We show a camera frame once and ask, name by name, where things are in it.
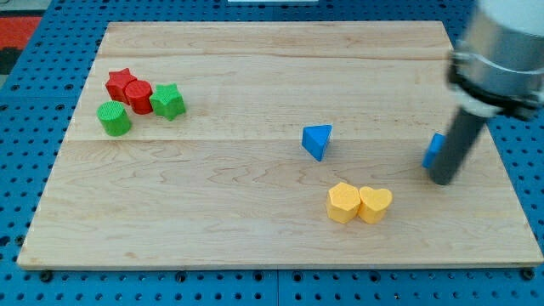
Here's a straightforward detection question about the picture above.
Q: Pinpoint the blue cube block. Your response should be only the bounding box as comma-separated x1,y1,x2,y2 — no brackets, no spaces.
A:
422,133,445,168

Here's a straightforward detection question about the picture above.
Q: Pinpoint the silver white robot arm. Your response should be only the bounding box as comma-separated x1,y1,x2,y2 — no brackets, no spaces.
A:
448,0,543,121

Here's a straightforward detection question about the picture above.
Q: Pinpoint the blue triangle block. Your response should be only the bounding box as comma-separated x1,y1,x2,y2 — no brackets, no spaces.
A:
302,124,332,162

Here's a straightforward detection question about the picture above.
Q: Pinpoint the wooden board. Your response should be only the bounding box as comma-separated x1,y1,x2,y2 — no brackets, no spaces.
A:
18,21,543,271

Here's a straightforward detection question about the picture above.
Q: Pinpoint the yellow hexagon block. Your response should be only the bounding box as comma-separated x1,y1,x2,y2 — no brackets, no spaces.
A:
326,182,360,224

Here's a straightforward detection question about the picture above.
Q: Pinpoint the yellow heart block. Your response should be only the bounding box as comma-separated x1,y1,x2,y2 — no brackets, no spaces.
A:
358,186,393,224

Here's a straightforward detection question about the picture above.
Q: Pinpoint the green star block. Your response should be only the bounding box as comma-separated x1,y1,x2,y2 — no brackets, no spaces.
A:
150,83,186,121

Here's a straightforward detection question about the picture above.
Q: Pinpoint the red cylinder block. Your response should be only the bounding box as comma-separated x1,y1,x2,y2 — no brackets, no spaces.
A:
125,80,153,115

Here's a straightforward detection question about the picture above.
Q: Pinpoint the green cylinder block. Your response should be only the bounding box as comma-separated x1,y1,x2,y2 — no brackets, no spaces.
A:
96,100,132,137

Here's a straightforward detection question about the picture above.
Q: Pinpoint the red star block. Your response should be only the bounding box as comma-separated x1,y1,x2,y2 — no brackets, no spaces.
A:
105,68,137,105

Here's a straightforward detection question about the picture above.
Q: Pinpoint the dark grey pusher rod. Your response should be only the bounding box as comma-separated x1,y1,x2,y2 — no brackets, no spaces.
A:
428,108,487,185

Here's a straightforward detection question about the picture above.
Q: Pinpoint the red black mat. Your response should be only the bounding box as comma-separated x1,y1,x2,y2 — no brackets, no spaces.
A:
1,10,44,75

